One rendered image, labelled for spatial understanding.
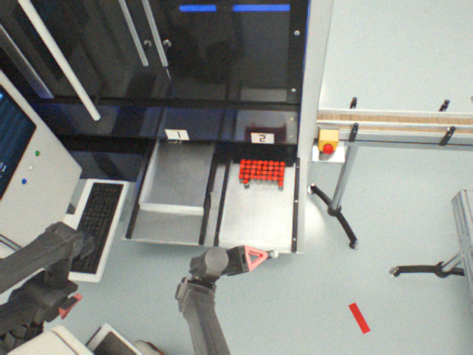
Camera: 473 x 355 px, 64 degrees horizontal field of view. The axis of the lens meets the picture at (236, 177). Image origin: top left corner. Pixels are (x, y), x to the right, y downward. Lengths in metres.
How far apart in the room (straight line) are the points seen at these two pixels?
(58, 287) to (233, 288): 1.33
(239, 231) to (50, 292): 0.67
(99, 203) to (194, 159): 0.44
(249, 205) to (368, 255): 1.10
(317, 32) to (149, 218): 0.91
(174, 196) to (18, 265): 0.76
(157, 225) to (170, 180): 0.20
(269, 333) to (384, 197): 1.11
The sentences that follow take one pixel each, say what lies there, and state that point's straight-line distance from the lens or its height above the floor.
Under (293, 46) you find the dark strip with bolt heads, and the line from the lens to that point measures 1.14.
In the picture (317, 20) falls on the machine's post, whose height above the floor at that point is 1.54.
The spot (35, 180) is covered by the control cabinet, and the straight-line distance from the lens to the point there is 1.58.
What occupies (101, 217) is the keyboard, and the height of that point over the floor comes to 0.83.
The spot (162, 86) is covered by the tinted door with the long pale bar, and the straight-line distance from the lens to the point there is 1.34.
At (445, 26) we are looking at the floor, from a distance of 3.80.
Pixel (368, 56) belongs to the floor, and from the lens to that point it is 3.37.
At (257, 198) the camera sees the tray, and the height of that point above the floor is 0.88.
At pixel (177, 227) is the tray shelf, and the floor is 0.88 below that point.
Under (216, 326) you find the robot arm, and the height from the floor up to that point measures 1.43.
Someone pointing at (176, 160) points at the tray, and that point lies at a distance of 1.62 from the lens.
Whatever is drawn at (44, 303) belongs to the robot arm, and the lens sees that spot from 1.10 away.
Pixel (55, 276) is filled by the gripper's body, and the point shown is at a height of 1.28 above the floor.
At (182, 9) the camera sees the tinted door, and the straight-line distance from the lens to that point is 1.12.
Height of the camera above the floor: 2.19
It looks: 59 degrees down
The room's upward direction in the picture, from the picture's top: 10 degrees counter-clockwise
